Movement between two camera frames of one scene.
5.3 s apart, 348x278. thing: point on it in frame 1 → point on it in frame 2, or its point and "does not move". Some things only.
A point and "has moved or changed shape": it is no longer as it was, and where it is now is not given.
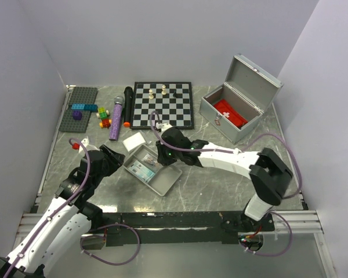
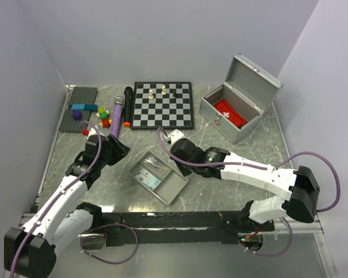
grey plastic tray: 144,165 has moved or changed shape
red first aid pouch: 230,113 does not move
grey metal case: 248,90 does not move
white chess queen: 164,92 does not move
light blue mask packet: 141,171 → 147,178
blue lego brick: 84,107 does not move
